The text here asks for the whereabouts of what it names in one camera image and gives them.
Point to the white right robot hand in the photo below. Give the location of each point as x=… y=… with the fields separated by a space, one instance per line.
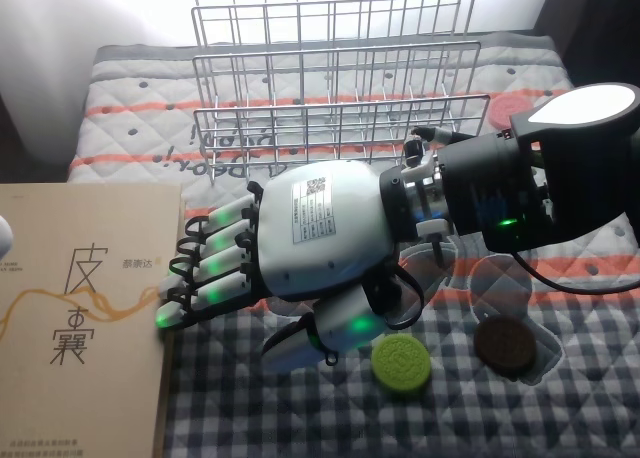
x=320 y=228

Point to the beige paperback book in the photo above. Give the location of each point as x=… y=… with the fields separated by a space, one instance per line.
x=75 y=378

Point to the green toy sandwich cookie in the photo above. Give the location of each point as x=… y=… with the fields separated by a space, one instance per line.
x=400 y=364

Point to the quilted bear print quilt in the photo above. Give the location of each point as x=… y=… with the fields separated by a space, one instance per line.
x=250 y=403

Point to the pink toy sandwich cookie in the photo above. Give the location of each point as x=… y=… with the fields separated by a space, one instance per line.
x=502 y=112

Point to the brown toy sandwich cookie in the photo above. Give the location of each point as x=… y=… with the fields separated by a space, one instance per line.
x=505 y=345

